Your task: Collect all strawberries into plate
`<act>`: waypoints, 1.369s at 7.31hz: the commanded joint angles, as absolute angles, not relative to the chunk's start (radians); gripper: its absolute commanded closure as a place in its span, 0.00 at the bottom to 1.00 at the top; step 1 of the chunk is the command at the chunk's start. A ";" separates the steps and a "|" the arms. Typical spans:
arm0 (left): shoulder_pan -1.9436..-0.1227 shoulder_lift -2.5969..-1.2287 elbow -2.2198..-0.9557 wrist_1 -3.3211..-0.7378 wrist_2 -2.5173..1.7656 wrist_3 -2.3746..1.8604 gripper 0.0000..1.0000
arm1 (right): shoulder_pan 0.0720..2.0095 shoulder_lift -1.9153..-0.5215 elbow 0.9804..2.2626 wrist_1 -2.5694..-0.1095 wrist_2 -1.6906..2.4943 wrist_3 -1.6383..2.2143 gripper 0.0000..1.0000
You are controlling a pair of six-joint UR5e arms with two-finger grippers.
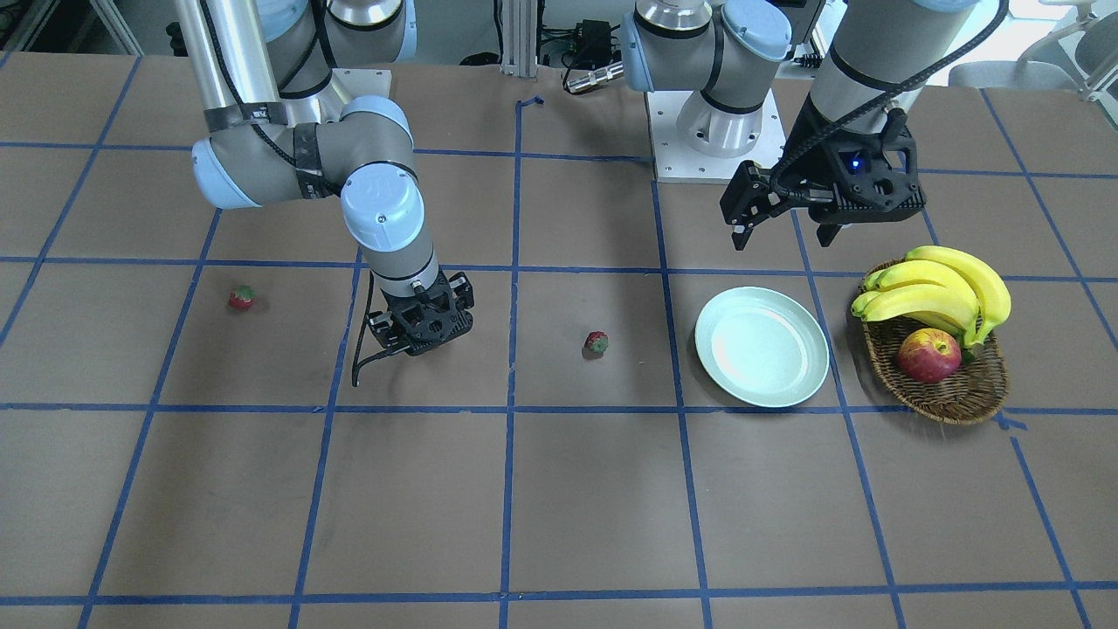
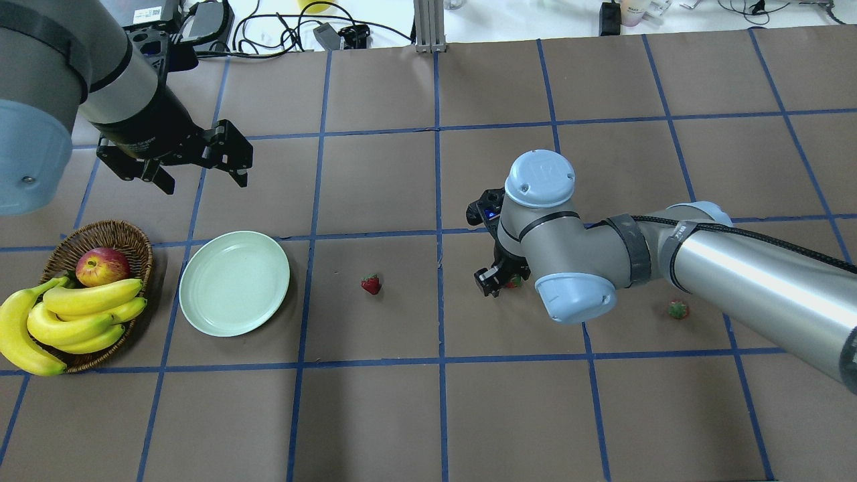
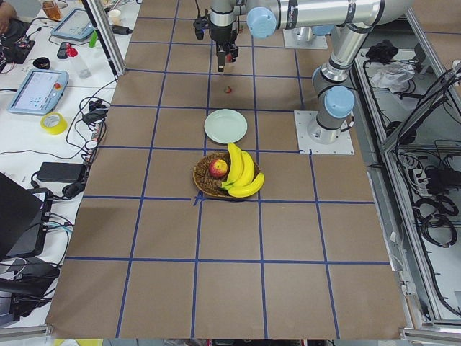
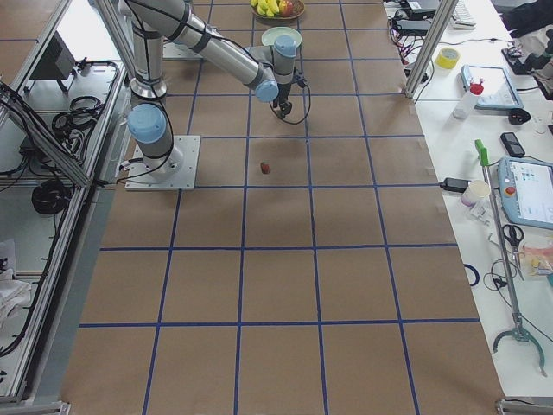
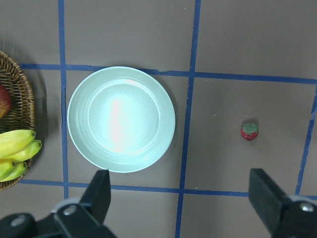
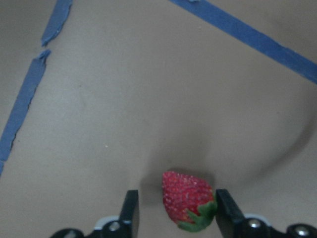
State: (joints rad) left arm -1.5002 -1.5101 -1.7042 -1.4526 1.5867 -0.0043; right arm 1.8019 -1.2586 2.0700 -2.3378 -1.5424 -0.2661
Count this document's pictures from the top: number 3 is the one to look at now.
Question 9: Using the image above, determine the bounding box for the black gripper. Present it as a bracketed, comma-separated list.
[210, 24, 239, 73]

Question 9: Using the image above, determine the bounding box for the light green plate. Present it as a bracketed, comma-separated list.
[204, 109, 248, 144]

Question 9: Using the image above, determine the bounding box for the red apple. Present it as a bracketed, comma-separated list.
[208, 159, 228, 179]

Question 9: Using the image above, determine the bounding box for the paper cup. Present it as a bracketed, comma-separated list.
[108, 9, 122, 25]

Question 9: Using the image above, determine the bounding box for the woven wicker basket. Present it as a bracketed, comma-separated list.
[192, 153, 261, 199]

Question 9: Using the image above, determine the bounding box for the yellow banana bunch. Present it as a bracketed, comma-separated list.
[221, 143, 265, 198]

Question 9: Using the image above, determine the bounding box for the plastic bottle red cap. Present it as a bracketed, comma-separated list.
[66, 45, 91, 79]

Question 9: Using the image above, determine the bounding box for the blue teach pendant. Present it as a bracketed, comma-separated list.
[50, 8, 94, 41]
[7, 69, 69, 116]

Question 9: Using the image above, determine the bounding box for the yellow tape roll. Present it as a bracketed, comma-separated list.
[40, 112, 68, 136]

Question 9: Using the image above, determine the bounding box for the black power adapter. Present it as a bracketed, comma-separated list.
[37, 162, 85, 183]

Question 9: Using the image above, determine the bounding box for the black laptop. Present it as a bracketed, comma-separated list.
[1, 174, 52, 260]

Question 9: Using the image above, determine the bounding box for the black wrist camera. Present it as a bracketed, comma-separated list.
[193, 16, 210, 41]

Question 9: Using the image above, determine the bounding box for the second arm base plate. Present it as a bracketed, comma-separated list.
[283, 27, 328, 50]

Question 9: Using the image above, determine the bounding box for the aluminium frame post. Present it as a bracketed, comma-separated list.
[82, 0, 125, 78]

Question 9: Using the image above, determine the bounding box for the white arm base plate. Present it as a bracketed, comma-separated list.
[294, 110, 354, 156]

